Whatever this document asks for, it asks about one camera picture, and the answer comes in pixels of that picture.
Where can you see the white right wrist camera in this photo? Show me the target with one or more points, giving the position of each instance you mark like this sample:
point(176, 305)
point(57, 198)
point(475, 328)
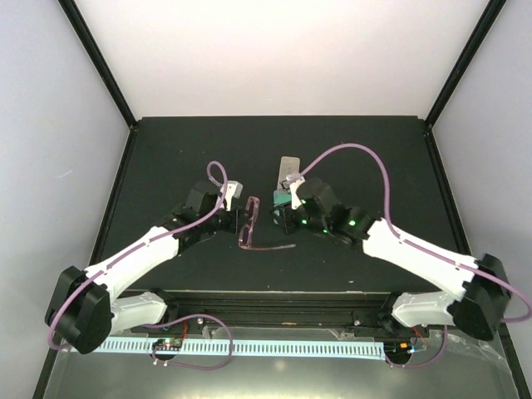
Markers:
point(291, 184)

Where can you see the beige glasses case green lining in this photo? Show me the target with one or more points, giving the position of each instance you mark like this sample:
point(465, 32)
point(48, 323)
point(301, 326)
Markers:
point(288, 165)

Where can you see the blue-grey glasses case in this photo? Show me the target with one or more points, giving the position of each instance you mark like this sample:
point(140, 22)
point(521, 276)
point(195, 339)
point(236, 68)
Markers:
point(281, 197)

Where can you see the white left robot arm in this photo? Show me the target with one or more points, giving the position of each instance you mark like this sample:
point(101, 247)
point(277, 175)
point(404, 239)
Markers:
point(87, 304)

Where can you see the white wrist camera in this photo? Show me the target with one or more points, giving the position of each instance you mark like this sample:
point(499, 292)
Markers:
point(232, 192)
point(291, 184)

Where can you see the pink sunglasses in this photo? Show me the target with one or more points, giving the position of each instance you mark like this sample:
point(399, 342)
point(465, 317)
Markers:
point(246, 232)

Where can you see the black left frame post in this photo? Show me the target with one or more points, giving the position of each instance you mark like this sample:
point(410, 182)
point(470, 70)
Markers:
point(84, 34)

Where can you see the black frame post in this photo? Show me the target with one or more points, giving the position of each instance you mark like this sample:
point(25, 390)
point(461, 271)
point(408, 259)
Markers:
point(84, 34)
point(483, 26)

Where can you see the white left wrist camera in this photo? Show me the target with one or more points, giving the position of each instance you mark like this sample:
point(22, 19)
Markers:
point(232, 192)

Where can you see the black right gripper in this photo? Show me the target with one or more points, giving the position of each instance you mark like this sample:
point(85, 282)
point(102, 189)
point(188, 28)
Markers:
point(285, 223)

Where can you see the black right frame post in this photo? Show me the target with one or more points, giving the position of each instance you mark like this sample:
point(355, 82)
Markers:
point(483, 26)

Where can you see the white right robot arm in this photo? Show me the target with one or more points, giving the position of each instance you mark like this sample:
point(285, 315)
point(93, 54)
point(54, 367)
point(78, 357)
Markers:
point(451, 273)

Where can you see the white slotted cable duct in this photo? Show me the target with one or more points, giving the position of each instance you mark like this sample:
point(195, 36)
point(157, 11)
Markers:
point(166, 347)

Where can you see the black front mounting rail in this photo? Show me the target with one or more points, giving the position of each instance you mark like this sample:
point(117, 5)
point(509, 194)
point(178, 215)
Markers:
point(291, 309)

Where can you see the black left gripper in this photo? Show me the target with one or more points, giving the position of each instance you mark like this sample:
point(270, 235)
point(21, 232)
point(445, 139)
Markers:
point(236, 222)

